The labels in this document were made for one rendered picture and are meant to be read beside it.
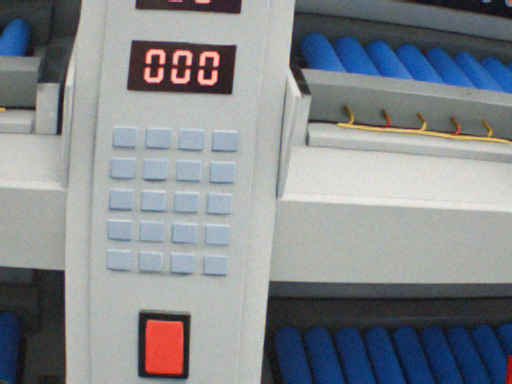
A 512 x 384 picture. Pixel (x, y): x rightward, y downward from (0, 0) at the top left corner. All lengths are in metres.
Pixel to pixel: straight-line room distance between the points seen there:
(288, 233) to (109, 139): 0.09
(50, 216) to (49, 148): 0.04
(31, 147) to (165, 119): 0.08
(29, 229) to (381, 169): 0.17
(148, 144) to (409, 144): 0.14
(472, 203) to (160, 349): 0.16
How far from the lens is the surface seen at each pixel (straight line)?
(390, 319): 0.58
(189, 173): 0.37
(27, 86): 0.43
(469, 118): 0.48
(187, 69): 0.36
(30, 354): 0.55
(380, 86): 0.45
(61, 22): 0.57
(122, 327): 0.39
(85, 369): 0.40
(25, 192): 0.38
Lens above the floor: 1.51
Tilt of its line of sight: 12 degrees down
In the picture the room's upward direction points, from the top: 5 degrees clockwise
